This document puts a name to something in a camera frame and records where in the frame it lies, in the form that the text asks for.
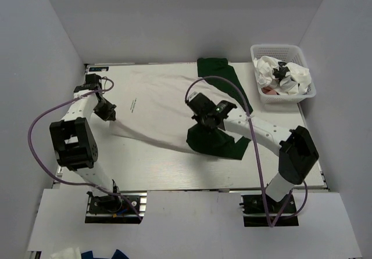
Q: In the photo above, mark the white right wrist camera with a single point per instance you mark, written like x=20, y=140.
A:
x=191, y=96

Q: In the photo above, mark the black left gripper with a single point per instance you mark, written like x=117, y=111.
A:
x=110, y=114

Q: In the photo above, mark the blue cloth at bottom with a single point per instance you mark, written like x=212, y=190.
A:
x=117, y=254

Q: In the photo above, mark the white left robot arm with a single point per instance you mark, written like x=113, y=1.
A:
x=73, y=141

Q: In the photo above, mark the white green Charlie Brown shirt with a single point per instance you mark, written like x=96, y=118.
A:
x=151, y=108

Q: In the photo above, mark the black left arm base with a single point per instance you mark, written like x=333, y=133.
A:
x=110, y=210

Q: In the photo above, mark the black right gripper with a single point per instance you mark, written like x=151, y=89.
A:
x=197, y=118

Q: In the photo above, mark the small label sticker on table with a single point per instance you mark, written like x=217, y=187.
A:
x=98, y=69

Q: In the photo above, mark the pink t shirt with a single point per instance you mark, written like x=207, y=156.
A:
x=269, y=91

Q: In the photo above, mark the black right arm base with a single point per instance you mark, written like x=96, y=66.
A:
x=254, y=215

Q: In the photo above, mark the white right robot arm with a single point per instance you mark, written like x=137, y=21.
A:
x=294, y=148

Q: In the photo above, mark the white t shirt black print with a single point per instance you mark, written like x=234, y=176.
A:
x=285, y=78

